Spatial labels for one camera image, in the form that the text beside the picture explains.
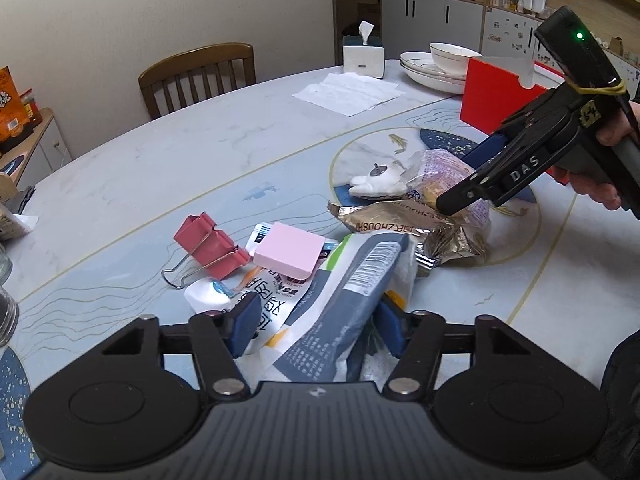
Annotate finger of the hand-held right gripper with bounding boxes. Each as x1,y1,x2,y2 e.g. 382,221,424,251
435,160,506,218
460,87,571,173

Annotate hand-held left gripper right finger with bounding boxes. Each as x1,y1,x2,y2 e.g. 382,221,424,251
372,300,538,397

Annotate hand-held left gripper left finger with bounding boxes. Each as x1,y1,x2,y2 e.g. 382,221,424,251
97,292,263,400

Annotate clear bread packet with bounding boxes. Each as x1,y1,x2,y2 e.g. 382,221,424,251
402,149,493,241

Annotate grey blue packet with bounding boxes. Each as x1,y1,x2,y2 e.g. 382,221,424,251
272,234,418,383

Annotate gold snack packet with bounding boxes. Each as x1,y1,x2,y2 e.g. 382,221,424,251
327,199,488,271

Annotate pink block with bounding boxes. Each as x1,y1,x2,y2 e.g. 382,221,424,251
254,223,326,278

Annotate white toy with metal knob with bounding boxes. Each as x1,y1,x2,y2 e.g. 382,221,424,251
348,162,408,198

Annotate white marble desktop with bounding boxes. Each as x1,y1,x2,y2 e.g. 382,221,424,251
0,57,640,480

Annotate person's right hand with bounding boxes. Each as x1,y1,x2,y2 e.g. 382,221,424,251
552,101,640,212

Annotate white printed packet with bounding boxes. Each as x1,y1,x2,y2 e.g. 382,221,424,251
235,222,346,361

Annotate red binder clip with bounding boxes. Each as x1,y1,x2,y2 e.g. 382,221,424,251
161,212,251,290

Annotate white gold-rimmed bowl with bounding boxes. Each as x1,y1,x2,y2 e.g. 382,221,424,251
429,42,483,75

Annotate white stickered cabinet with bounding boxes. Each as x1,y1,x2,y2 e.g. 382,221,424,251
482,7,640,96

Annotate grey floor cabinet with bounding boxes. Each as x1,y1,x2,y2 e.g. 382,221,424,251
381,0,486,68

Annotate white green tissue box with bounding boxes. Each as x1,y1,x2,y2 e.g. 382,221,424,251
342,21,386,80

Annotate white paper napkins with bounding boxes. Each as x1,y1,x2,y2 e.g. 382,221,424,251
292,72,407,117

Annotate dark clothing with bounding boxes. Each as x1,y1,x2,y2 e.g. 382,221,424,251
595,330,640,480

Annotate wooden side cabinet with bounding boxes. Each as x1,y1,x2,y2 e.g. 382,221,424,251
0,107,73,188

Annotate wooden chair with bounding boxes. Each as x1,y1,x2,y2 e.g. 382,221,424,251
138,42,257,121

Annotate red snack packets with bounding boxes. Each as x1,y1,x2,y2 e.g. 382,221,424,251
20,87,43,126

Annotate orange snack box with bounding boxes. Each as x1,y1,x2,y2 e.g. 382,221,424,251
0,66,32,142

